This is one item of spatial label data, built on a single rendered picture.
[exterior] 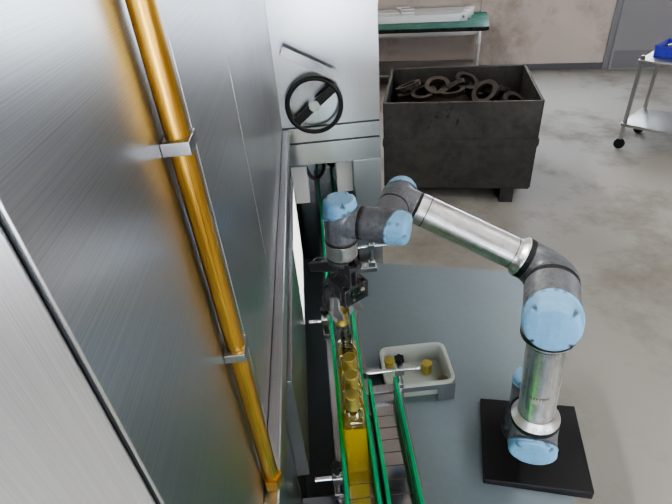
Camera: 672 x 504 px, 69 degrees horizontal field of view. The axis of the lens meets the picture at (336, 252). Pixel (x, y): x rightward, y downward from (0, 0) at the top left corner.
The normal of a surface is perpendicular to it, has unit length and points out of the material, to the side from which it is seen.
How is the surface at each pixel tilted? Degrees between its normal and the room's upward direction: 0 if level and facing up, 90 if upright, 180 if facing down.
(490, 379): 0
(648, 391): 0
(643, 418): 0
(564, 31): 90
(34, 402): 90
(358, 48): 90
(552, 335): 81
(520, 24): 90
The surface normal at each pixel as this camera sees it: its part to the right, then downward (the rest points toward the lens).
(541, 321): -0.33, 0.44
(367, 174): 0.07, 0.58
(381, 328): -0.07, -0.81
